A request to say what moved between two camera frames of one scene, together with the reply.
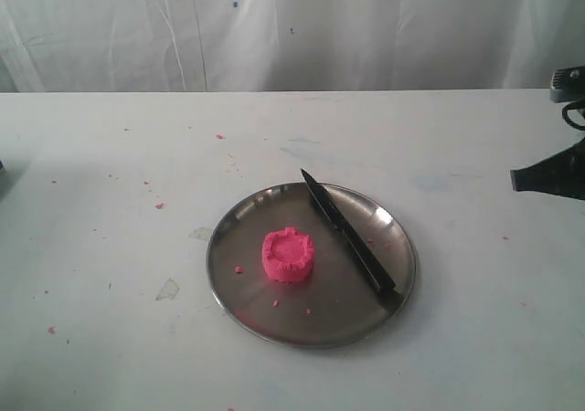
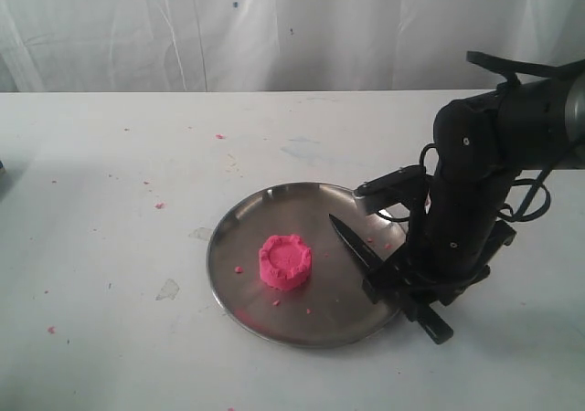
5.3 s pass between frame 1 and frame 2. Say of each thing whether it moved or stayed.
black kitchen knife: moved
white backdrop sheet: stayed
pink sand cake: moved
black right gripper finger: moved
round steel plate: stayed
